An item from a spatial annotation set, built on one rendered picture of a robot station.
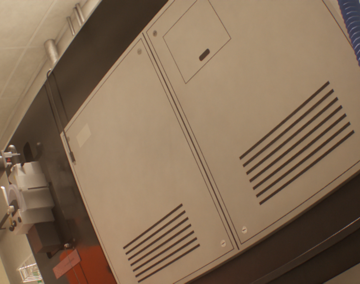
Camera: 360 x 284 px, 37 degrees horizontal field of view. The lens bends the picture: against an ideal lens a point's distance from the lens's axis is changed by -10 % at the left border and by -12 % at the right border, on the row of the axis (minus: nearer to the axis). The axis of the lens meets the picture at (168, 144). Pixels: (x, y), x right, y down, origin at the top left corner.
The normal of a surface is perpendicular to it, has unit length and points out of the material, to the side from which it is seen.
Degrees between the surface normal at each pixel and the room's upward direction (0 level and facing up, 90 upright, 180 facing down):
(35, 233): 90
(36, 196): 90
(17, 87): 180
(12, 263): 90
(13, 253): 90
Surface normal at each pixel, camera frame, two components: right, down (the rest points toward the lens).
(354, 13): -0.18, 0.08
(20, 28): 0.37, 0.86
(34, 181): 0.53, -0.50
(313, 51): -0.77, 0.07
